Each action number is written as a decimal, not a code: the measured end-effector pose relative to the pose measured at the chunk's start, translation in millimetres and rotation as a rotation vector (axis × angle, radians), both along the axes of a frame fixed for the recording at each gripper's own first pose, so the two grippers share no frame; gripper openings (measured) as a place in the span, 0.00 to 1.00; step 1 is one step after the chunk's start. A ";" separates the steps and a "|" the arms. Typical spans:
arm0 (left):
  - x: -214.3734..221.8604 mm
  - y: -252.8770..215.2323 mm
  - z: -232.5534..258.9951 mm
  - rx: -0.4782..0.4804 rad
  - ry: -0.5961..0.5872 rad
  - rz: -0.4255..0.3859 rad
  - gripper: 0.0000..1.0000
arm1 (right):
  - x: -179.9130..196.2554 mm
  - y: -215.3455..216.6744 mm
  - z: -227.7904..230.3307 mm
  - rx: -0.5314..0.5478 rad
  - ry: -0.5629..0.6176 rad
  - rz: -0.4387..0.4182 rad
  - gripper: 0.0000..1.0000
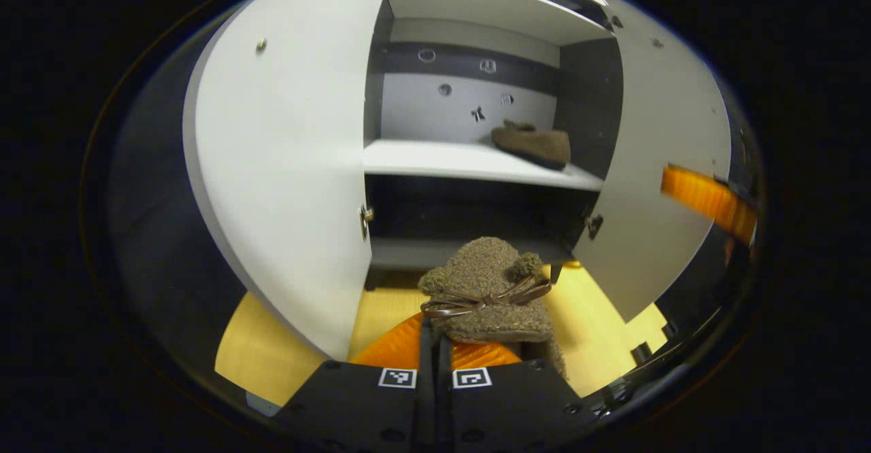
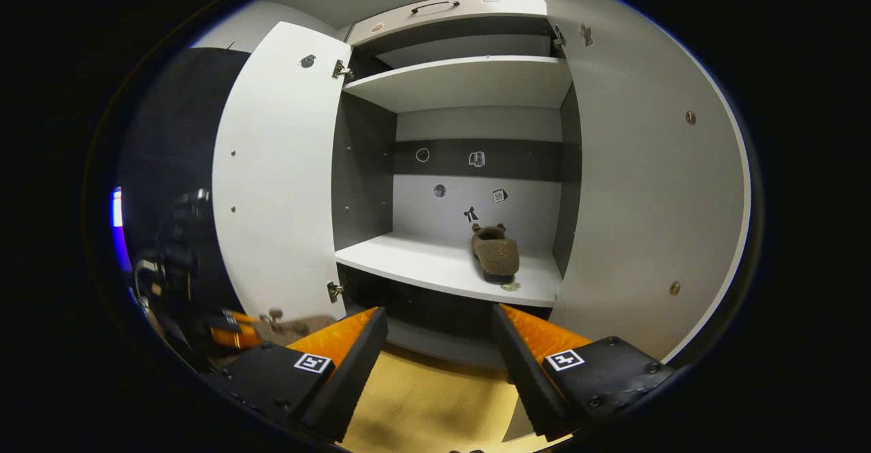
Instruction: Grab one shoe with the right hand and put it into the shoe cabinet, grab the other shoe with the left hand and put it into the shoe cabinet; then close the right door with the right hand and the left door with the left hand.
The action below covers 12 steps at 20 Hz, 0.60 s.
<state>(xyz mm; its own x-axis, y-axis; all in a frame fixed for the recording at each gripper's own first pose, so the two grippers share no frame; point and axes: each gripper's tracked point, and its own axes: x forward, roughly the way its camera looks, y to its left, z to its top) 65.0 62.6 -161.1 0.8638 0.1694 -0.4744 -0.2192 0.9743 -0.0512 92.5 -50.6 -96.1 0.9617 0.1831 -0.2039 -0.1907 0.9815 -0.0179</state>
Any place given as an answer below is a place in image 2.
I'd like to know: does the white shoe cabinet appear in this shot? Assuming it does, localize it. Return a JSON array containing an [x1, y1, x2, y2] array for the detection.
[[331, 0, 582, 372]]

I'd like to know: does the white cabinet door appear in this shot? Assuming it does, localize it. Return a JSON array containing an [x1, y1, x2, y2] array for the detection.
[[544, 0, 751, 365], [212, 21, 352, 324]]

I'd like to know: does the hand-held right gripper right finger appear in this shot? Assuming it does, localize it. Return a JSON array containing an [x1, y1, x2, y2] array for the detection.
[[491, 303, 681, 440]]

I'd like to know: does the white cabinet drawer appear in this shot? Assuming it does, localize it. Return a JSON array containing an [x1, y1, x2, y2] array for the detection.
[[347, 0, 548, 47]]

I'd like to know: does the brown fuzzy shoe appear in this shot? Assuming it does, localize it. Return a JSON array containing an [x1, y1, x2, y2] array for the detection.
[[472, 223, 521, 284], [259, 309, 338, 346]]

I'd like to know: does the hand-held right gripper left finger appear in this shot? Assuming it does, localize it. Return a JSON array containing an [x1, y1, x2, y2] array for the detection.
[[206, 307, 389, 443]]

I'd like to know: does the black backdrop cloth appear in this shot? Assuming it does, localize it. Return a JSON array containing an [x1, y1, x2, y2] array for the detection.
[[116, 47, 252, 372]]

